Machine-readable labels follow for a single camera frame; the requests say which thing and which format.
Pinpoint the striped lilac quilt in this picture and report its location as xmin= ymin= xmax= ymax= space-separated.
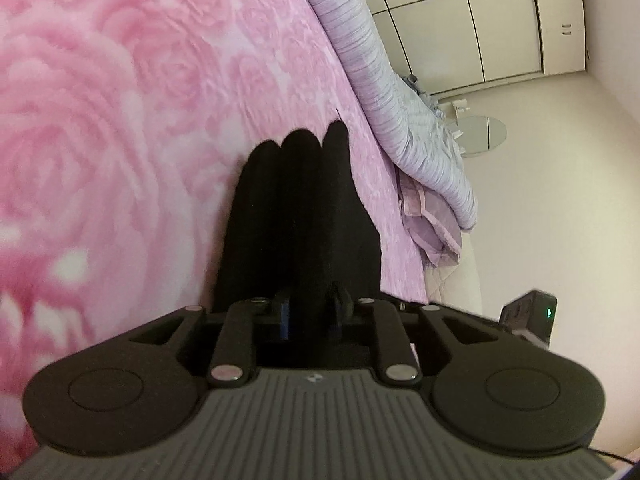
xmin=285 ymin=0 xmax=478 ymax=233

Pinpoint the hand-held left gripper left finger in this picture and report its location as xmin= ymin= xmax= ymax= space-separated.
xmin=129 ymin=287 xmax=293 ymax=390

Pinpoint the round mirror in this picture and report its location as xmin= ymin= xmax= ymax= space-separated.
xmin=447 ymin=115 xmax=507 ymax=157

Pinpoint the lilac pillowcase cloth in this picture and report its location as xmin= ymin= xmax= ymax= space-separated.
xmin=397 ymin=175 xmax=463 ymax=267

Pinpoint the cream wardrobe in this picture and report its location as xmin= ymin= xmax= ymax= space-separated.
xmin=345 ymin=0 xmax=593 ymax=96

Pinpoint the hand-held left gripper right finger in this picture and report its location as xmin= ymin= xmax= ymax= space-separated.
xmin=325 ymin=284 xmax=507 ymax=387

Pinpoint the black garment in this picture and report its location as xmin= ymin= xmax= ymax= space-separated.
xmin=212 ymin=120 xmax=385 ymax=372

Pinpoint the cream quilted mattress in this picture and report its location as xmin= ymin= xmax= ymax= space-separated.
xmin=424 ymin=237 xmax=483 ymax=317

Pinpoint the pink floral blanket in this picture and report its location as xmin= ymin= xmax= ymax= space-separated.
xmin=0 ymin=0 xmax=431 ymax=466

